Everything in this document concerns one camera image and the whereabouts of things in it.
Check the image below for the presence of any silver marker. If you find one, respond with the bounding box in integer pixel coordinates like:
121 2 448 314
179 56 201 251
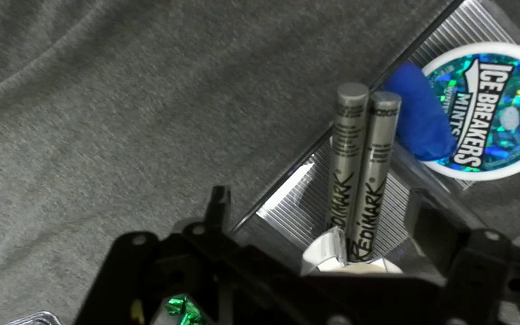
327 81 369 228
349 92 401 262

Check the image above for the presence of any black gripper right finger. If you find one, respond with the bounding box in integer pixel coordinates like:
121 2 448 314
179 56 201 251
405 190 508 325

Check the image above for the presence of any Ice Breakers mints tin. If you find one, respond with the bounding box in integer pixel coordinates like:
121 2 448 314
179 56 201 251
423 42 520 183

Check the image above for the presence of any grey table cloth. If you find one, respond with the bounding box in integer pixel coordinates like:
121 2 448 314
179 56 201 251
0 0 452 325

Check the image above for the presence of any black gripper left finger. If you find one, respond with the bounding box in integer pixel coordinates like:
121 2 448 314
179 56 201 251
76 231 158 325

